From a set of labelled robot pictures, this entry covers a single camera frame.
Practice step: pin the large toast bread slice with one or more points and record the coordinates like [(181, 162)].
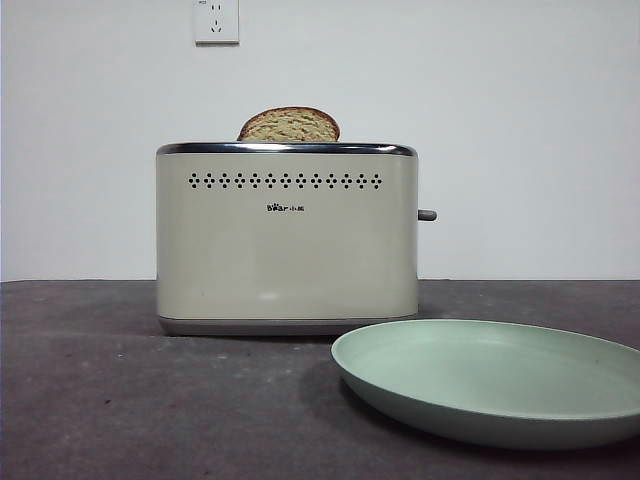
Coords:
[(290, 124)]

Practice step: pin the pale green round plate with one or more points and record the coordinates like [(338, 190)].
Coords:
[(490, 380)]

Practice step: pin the cream two-slot toaster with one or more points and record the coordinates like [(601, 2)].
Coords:
[(285, 260)]

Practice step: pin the grey toaster lever knob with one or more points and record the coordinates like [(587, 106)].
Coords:
[(428, 215)]

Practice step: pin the white wall power socket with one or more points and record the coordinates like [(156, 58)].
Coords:
[(217, 22)]

